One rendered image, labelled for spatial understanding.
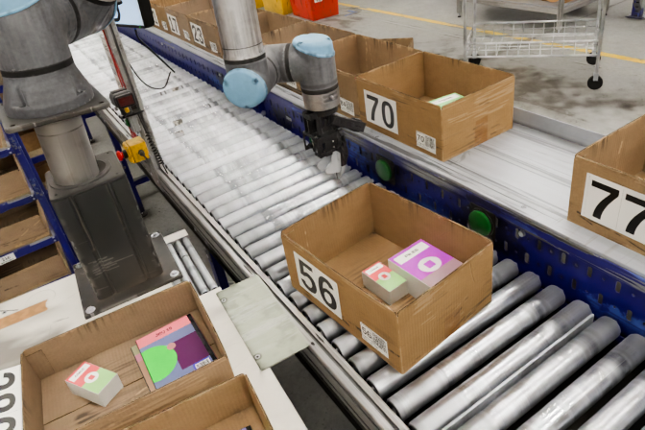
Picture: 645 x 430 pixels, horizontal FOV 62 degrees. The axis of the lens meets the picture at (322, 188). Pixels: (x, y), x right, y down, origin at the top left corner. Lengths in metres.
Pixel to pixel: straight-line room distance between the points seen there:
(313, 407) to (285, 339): 0.84
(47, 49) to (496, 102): 1.16
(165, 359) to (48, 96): 0.62
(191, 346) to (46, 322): 0.46
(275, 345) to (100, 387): 0.37
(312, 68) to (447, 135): 0.47
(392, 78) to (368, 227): 0.60
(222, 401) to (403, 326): 0.37
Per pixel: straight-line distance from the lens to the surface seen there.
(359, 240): 1.46
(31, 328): 1.59
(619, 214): 1.24
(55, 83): 1.31
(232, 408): 1.13
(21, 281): 2.50
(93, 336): 1.36
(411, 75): 1.90
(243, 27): 1.12
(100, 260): 1.48
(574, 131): 1.65
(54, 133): 1.37
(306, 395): 2.10
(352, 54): 2.22
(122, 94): 1.93
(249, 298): 1.37
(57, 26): 1.32
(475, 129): 1.60
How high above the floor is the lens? 1.65
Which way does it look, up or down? 31 degrees down
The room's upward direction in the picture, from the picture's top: 10 degrees counter-clockwise
